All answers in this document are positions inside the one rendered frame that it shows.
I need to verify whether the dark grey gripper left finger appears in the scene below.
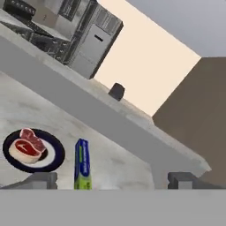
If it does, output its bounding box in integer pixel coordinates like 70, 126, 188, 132
0, 171, 58, 191

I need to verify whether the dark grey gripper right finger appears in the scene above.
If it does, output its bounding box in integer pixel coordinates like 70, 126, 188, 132
167, 171, 226, 191

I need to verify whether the dark blue rimmed plate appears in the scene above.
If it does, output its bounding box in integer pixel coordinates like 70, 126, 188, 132
2, 128, 66, 174

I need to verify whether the blue green aluminum foil box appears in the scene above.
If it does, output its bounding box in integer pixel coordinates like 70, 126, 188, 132
73, 138, 93, 191

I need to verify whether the large raw red steak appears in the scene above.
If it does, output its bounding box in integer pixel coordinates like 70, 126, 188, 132
8, 139, 48, 164

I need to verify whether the small raw red steak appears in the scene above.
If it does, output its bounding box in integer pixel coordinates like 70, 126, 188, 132
19, 127, 44, 147

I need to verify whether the grey fridge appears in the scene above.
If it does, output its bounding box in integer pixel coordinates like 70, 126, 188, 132
67, 6, 124, 79

